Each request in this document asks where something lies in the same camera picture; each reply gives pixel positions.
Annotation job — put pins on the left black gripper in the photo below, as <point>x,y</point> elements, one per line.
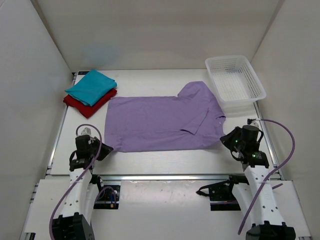
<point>106,149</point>

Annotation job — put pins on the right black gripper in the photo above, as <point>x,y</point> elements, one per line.
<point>226,140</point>

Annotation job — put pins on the purple t shirt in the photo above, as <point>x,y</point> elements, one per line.
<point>191,120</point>

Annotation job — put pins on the blue t shirt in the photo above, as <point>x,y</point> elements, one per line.
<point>91,88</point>

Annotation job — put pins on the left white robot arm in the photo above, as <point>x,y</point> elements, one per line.
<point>71,218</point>

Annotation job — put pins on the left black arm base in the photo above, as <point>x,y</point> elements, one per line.
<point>108,197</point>

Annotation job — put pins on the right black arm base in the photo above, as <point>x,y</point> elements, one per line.
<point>220,193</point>

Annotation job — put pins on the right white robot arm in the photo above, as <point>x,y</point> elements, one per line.
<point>254,193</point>

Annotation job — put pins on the white plastic basket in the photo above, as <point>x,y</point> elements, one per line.
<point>236,84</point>

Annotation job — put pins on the black table label sticker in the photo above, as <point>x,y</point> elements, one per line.
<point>82,73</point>

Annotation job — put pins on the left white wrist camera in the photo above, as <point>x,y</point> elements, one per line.
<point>86,132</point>

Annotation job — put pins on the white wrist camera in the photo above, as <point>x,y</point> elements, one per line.
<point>253,122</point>
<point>86,132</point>

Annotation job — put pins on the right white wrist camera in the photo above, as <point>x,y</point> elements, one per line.
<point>253,122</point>

